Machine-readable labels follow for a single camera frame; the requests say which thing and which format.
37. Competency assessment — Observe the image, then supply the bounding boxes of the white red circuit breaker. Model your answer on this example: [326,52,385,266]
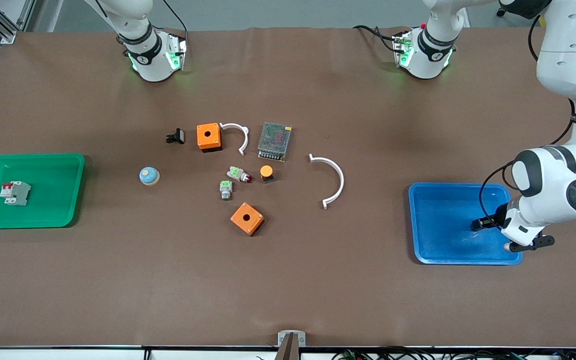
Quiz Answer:
[0,181,32,207]

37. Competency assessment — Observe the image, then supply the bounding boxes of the blue plastic tray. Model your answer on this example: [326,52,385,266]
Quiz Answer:
[408,182,524,266]

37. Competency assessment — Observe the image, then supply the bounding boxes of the silver base connector box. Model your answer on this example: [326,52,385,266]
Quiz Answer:
[166,33,188,72]
[392,30,415,68]

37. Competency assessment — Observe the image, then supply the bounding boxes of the metal mesh power supply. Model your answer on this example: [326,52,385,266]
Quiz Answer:
[257,121,293,163]

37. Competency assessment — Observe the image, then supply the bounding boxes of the orange button box tilted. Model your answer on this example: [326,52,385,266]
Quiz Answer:
[230,202,265,237]

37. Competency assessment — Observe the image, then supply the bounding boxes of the red tipped indicator light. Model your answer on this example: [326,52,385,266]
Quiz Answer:
[226,166,253,184]

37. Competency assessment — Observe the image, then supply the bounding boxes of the orange button box upright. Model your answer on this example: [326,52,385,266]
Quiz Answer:
[196,122,223,153]

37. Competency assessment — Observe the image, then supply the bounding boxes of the blue round bell knob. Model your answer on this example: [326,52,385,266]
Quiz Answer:
[139,166,161,187]

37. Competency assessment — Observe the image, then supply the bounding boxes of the green plastic tray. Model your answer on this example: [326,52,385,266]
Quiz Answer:
[0,153,86,230]

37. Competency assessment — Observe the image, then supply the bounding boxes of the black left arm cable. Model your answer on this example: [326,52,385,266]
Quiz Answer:
[478,12,576,224]

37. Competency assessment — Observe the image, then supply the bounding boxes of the large white curved bracket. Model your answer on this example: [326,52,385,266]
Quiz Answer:
[308,153,345,210]

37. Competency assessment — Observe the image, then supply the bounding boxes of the tangled black cables bundle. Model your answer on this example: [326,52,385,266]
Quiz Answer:
[330,346,576,360]

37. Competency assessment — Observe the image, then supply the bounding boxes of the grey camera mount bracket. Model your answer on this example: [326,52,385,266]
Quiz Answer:
[274,330,307,360]

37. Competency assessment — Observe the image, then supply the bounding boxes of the black left base cable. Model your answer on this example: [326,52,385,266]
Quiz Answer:
[353,24,399,51]

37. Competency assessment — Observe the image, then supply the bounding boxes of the black base cable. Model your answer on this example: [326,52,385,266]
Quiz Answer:
[162,0,189,36]
[353,24,399,51]

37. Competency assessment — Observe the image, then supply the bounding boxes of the small white curved bracket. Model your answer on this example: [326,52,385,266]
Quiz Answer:
[219,122,250,157]

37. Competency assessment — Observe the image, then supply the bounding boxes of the black right base cable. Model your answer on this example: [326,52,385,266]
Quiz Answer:
[162,0,189,36]

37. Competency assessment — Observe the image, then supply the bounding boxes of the aluminium frame profile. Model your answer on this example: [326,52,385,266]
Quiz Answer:
[0,0,39,45]

